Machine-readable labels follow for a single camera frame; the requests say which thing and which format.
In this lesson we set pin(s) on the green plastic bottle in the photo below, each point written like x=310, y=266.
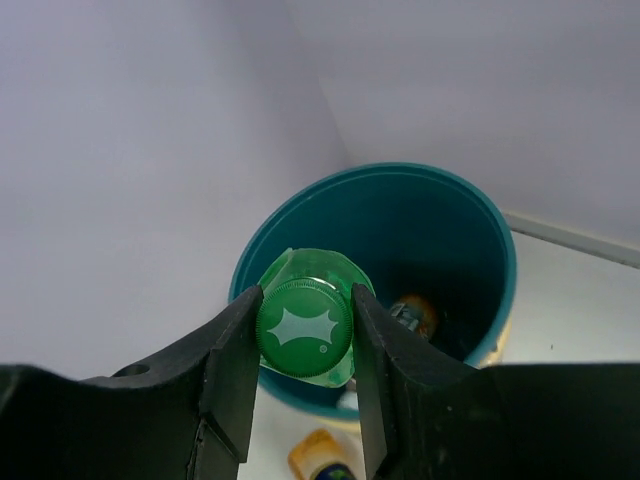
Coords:
x=305, y=325

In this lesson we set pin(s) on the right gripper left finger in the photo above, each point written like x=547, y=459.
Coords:
x=184, y=412

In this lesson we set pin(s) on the orange floral label bottle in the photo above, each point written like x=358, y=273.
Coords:
x=417, y=314

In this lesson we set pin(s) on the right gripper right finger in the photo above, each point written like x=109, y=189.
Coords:
x=425, y=415

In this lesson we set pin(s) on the teal and cream bin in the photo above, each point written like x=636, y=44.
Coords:
x=413, y=229

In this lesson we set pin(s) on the orange juice bottle blue label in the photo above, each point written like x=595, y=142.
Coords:
x=319, y=456

